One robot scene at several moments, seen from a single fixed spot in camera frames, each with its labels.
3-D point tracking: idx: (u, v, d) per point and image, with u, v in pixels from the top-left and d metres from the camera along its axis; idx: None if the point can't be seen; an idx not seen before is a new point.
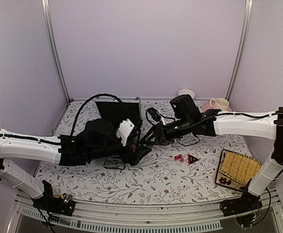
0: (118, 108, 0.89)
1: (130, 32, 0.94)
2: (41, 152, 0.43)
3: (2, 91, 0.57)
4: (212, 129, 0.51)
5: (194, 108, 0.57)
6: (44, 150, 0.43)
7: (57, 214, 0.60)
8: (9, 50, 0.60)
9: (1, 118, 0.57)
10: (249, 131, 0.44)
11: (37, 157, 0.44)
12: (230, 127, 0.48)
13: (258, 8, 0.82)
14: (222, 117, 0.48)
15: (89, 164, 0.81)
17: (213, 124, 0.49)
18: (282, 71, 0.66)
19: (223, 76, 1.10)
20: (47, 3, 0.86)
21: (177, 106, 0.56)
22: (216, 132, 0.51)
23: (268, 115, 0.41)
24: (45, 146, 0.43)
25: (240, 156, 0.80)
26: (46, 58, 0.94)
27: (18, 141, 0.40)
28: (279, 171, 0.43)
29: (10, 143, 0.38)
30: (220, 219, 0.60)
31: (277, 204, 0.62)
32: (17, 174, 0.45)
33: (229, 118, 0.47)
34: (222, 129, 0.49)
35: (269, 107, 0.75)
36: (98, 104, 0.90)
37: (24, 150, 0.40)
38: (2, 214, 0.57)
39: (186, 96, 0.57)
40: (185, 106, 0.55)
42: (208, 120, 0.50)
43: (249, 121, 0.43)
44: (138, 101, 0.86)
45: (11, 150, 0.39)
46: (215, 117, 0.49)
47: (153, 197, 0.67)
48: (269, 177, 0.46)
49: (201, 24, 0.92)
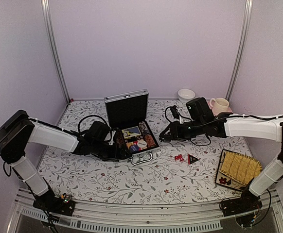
0: (128, 104, 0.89)
1: (130, 32, 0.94)
2: (63, 139, 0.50)
3: (0, 91, 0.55)
4: (223, 130, 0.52)
5: (208, 110, 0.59)
6: (67, 137, 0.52)
7: (56, 214, 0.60)
8: (9, 50, 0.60)
9: (1, 119, 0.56)
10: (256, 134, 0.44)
11: (59, 144, 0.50)
12: (239, 128, 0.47)
13: (258, 8, 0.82)
14: (233, 119, 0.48)
15: (89, 164, 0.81)
17: (223, 126, 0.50)
18: (282, 71, 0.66)
19: (223, 76, 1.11)
20: (46, 3, 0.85)
21: (192, 107, 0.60)
22: (226, 133, 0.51)
23: (275, 117, 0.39)
24: (67, 134, 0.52)
25: (240, 156, 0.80)
26: (46, 58, 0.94)
27: (51, 128, 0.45)
28: (282, 174, 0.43)
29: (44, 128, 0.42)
30: (220, 219, 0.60)
31: (277, 204, 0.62)
32: (30, 167, 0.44)
33: (238, 120, 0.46)
34: (233, 130, 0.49)
35: (269, 107, 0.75)
36: (108, 105, 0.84)
37: (54, 136, 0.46)
38: (2, 214, 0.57)
39: (202, 99, 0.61)
40: (199, 108, 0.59)
42: (219, 120, 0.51)
43: (256, 123, 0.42)
44: (147, 92, 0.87)
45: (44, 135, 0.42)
46: (225, 118, 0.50)
47: (153, 197, 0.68)
48: (271, 179, 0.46)
49: (201, 24, 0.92)
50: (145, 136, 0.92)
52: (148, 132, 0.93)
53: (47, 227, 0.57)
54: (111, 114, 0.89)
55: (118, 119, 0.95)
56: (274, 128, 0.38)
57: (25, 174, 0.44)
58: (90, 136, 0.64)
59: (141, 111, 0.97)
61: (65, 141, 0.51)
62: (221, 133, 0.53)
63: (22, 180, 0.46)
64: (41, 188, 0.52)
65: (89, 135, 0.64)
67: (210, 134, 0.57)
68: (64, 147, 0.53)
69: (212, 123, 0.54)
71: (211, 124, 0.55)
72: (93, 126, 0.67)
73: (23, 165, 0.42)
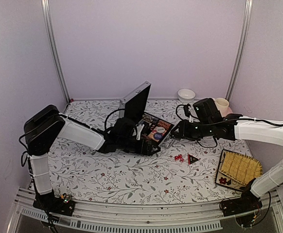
0: (137, 99, 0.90)
1: (130, 31, 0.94)
2: (90, 137, 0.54)
3: (0, 91, 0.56)
4: (232, 134, 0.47)
5: (216, 111, 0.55)
6: (94, 135, 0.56)
7: (57, 214, 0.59)
8: (9, 51, 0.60)
9: (1, 119, 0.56)
10: (266, 139, 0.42)
11: (84, 141, 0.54)
12: (249, 133, 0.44)
13: (258, 8, 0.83)
14: (244, 122, 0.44)
15: (89, 164, 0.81)
17: (233, 129, 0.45)
18: (282, 71, 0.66)
19: (223, 76, 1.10)
20: (46, 3, 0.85)
21: (199, 108, 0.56)
22: (236, 137, 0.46)
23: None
24: (94, 132, 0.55)
25: (240, 156, 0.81)
26: (46, 58, 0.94)
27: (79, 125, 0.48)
28: None
29: (74, 125, 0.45)
30: (220, 219, 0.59)
31: (277, 204, 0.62)
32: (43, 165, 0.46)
33: (250, 124, 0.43)
34: (242, 134, 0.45)
35: (269, 107, 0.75)
36: (126, 105, 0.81)
37: (82, 133, 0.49)
38: (2, 215, 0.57)
39: (209, 99, 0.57)
40: (207, 109, 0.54)
42: (229, 122, 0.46)
43: (270, 128, 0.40)
44: (149, 84, 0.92)
45: (73, 131, 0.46)
46: (235, 121, 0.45)
47: (153, 197, 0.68)
48: (274, 182, 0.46)
49: (201, 24, 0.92)
50: (157, 123, 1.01)
52: (157, 120, 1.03)
53: (47, 227, 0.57)
54: (127, 114, 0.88)
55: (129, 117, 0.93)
56: None
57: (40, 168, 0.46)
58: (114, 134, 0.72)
59: (141, 104, 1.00)
61: (91, 139, 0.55)
62: (230, 137, 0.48)
63: (32, 174, 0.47)
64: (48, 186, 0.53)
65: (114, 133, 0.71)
67: (217, 137, 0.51)
68: (90, 144, 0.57)
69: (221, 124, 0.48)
71: (221, 125, 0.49)
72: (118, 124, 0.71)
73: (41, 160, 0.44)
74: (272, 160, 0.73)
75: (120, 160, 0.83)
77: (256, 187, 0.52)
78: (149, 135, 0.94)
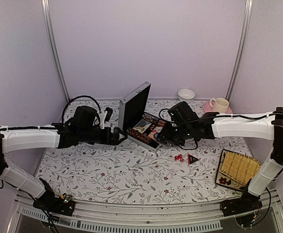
0: (136, 100, 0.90)
1: (131, 31, 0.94)
2: (43, 138, 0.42)
3: (0, 91, 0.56)
4: (210, 132, 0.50)
5: (191, 114, 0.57)
6: (48, 135, 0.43)
7: (57, 214, 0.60)
8: (9, 51, 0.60)
9: (1, 119, 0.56)
10: (247, 133, 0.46)
11: (39, 145, 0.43)
12: (227, 129, 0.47)
13: (258, 8, 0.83)
14: (221, 119, 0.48)
15: (89, 164, 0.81)
17: (211, 127, 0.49)
18: (282, 71, 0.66)
19: (223, 76, 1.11)
20: (47, 3, 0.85)
21: (174, 113, 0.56)
22: (215, 135, 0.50)
23: (266, 115, 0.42)
24: (46, 131, 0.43)
25: (240, 156, 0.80)
26: (45, 58, 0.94)
27: (22, 131, 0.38)
28: (278, 171, 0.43)
29: (16, 135, 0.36)
30: (220, 219, 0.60)
31: (277, 204, 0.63)
32: (19, 174, 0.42)
33: (228, 121, 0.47)
34: (221, 132, 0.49)
35: (269, 107, 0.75)
36: (126, 106, 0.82)
37: (28, 139, 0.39)
38: (2, 215, 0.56)
39: (182, 103, 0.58)
40: (182, 112, 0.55)
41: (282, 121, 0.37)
42: (206, 122, 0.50)
43: (246, 122, 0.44)
44: (149, 84, 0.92)
45: (17, 141, 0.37)
46: (212, 120, 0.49)
47: (153, 197, 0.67)
48: (268, 178, 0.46)
49: (201, 24, 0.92)
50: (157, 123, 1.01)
52: (157, 120, 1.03)
53: (47, 227, 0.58)
54: (126, 114, 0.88)
55: (129, 117, 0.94)
56: (266, 126, 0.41)
57: (18, 181, 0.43)
58: (74, 124, 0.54)
59: (140, 104, 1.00)
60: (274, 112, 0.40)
61: (46, 140, 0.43)
62: (209, 135, 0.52)
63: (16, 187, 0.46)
64: (38, 190, 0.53)
65: (73, 123, 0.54)
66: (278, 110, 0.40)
67: (197, 137, 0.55)
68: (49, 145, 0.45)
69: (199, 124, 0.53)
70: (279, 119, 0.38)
71: (199, 127, 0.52)
72: (77, 113, 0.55)
73: (12, 174, 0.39)
74: None
75: (120, 160, 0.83)
77: (251, 186, 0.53)
78: (149, 134, 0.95)
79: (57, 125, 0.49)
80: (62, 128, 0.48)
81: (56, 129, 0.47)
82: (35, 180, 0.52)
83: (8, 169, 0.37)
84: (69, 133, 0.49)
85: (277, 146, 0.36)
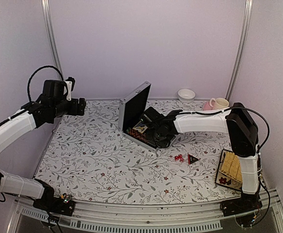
0: (136, 99, 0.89)
1: (130, 32, 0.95)
2: (19, 126, 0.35)
3: (0, 91, 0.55)
4: (172, 129, 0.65)
5: (156, 115, 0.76)
6: (24, 121, 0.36)
7: (56, 214, 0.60)
8: (9, 51, 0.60)
9: (0, 119, 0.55)
10: (204, 128, 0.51)
11: (19, 134, 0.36)
12: (187, 125, 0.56)
13: (258, 8, 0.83)
14: (182, 117, 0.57)
15: (89, 164, 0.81)
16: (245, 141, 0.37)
17: (174, 124, 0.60)
18: (282, 71, 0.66)
19: (223, 76, 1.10)
20: (46, 3, 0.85)
21: (144, 118, 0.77)
22: (178, 130, 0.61)
23: (221, 111, 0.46)
24: (18, 118, 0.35)
25: None
26: (45, 58, 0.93)
27: None
28: (256, 165, 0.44)
29: None
30: (220, 219, 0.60)
31: (277, 204, 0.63)
32: (14, 180, 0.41)
33: (186, 117, 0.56)
34: (182, 127, 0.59)
35: (268, 107, 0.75)
36: (126, 106, 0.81)
37: (6, 134, 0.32)
38: (2, 215, 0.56)
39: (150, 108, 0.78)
40: (150, 116, 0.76)
41: (237, 116, 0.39)
42: (170, 120, 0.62)
43: (202, 118, 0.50)
44: (149, 85, 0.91)
45: None
46: (174, 117, 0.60)
47: (153, 197, 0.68)
48: (252, 174, 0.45)
49: (201, 24, 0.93)
50: None
52: None
53: (47, 227, 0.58)
54: (126, 114, 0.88)
55: (129, 117, 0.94)
56: (221, 121, 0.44)
57: (17, 188, 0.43)
58: (44, 98, 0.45)
59: (140, 104, 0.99)
60: (232, 108, 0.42)
61: (24, 127, 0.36)
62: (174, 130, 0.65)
63: (17, 194, 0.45)
64: (37, 191, 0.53)
65: (44, 97, 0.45)
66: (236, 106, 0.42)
67: (162, 133, 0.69)
68: (29, 130, 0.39)
69: (164, 122, 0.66)
70: (234, 114, 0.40)
71: (163, 124, 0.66)
72: (45, 88, 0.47)
73: (9, 182, 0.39)
74: (269, 160, 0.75)
75: (120, 160, 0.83)
77: (244, 186, 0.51)
78: None
79: (25, 105, 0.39)
80: (33, 105, 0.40)
81: (27, 110, 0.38)
82: (31, 181, 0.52)
83: (4, 178, 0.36)
84: (42, 106, 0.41)
85: (236, 139, 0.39)
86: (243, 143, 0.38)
